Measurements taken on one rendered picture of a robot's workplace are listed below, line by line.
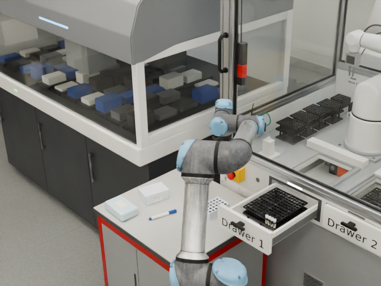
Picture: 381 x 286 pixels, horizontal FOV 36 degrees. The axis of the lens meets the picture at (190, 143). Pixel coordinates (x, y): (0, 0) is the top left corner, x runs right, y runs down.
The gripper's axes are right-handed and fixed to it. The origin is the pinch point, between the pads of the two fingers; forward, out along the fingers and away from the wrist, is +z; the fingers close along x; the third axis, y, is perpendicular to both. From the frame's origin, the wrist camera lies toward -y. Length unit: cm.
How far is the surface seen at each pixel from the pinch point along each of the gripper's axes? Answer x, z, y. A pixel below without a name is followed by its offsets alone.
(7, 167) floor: -240, 98, 17
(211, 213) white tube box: 1.7, 17.6, 10.5
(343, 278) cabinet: 55, 37, -19
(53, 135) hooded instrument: -155, 38, 12
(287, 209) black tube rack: 32.4, 6.6, -5.7
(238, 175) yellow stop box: -3.8, 8.6, -11.4
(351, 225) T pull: 58, 5, -16
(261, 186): 6.2, 11.9, -16.3
